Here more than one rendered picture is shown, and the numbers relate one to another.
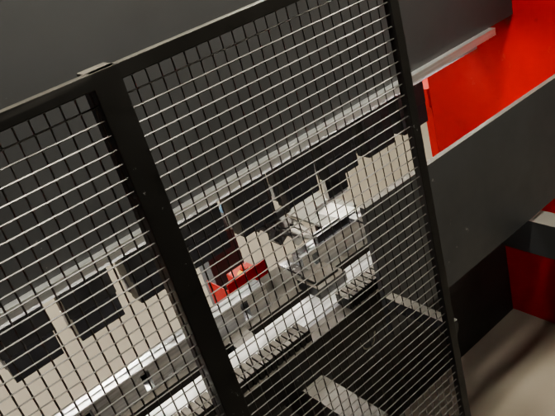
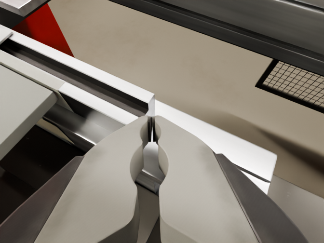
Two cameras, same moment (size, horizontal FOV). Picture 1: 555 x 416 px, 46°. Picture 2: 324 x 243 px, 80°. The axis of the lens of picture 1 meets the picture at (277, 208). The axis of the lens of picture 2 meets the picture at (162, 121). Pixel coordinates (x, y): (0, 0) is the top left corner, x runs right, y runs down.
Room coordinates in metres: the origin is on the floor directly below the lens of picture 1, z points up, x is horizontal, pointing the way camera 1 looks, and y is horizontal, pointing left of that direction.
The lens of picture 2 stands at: (2.12, -0.04, 1.11)
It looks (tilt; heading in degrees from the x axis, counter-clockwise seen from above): 62 degrees down; 238
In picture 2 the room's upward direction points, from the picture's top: 2 degrees clockwise
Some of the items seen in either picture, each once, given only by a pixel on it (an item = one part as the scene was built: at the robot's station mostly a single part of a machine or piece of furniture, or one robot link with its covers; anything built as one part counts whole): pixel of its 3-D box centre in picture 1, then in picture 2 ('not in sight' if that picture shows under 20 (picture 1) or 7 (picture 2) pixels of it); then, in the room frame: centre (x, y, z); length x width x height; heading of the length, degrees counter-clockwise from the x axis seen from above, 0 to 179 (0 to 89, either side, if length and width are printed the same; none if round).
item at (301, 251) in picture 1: (337, 240); (73, 110); (2.15, -0.18, 0.92); 0.39 x 0.06 x 0.10; 122
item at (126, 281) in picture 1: (145, 264); not in sight; (1.77, 0.43, 1.26); 0.15 x 0.09 x 0.17; 122
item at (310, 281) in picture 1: (306, 271); not in sight; (1.86, -0.03, 1.01); 0.26 x 0.12 x 0.05; 32
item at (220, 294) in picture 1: (240, 285); not in sight; (2.32, 0.24, 0.75); 0.20 x 0.16 x 0.18; 124
